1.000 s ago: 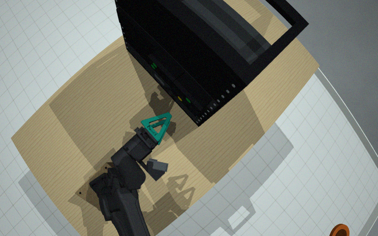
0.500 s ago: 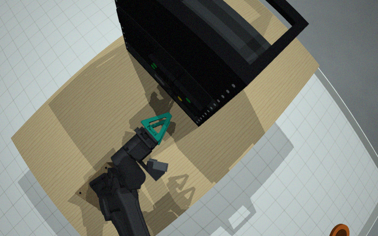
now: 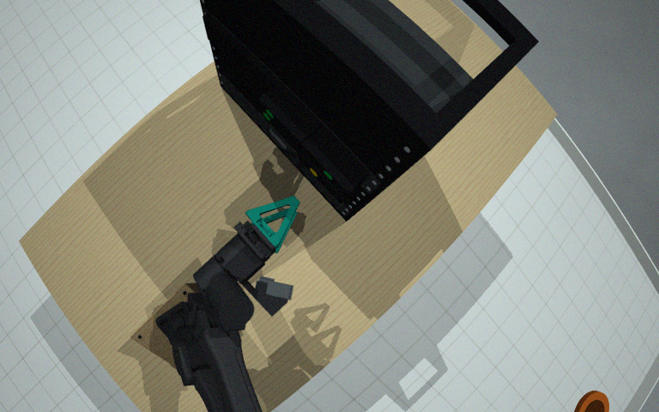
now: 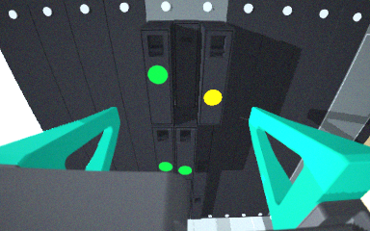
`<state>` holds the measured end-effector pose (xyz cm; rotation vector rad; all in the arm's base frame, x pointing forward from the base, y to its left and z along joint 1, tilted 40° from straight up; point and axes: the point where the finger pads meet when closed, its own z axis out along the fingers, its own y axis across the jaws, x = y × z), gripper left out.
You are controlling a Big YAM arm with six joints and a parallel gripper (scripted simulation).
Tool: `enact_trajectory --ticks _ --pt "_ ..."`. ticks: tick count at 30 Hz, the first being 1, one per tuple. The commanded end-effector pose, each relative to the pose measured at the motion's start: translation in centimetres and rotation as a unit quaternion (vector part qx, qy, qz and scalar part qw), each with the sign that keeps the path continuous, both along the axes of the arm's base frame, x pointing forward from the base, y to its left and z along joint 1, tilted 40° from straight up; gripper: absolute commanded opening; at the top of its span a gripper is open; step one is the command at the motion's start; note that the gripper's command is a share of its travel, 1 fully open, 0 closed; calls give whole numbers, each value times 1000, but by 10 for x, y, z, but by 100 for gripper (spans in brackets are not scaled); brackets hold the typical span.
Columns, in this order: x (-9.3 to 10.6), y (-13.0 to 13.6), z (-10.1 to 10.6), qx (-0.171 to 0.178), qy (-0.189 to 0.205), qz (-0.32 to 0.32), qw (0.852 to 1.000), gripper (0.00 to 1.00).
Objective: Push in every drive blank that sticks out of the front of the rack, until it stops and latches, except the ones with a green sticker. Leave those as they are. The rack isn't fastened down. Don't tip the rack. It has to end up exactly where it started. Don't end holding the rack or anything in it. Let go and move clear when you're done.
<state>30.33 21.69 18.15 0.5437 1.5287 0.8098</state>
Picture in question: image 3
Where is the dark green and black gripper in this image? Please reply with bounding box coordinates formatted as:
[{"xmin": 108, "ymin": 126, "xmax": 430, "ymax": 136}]
[{"xmin": 215, "ymin": 196, "xmax": 299, "ymax": 270}]

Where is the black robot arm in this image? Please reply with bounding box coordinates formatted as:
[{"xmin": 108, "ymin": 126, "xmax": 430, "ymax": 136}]
[{"xmin": 155, "ymin": 245, "xmax": 293, "ymax": 412}]

